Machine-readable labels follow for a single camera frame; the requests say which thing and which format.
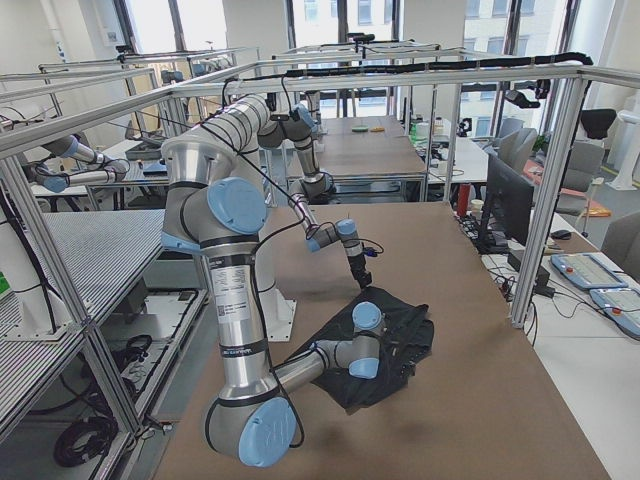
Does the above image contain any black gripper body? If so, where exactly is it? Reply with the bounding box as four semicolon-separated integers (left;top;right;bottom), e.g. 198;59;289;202
348;253;372;288

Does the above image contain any black printed t-shirt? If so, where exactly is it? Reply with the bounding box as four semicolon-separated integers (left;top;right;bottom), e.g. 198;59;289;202
310;286;434;410

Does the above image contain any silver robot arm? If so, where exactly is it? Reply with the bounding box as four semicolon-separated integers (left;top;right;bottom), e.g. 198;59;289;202
162;133;383;468
257;103;372;288

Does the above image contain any white pillar with base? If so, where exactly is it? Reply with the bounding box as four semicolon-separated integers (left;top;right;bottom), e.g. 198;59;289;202
253;147;296;342

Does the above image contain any black computer monitor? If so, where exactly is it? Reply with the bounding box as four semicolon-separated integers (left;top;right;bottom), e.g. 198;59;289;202
476;155;534;254

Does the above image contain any teach pendant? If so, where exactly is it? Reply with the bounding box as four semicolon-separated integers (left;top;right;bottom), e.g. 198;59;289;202
589;288;640;340
550;253;628;290

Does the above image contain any grey office chair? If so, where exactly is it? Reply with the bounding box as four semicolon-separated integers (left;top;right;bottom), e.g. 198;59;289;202
555;141;605;216

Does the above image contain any striped table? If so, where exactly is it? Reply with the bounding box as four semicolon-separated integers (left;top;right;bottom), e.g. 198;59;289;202
1;210;164;437

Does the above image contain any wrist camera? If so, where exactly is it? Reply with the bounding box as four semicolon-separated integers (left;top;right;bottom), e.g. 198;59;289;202
363;247;384;258

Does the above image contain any aluminium cage frame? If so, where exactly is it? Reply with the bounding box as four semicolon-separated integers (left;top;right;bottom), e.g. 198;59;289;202
0;48;640;436

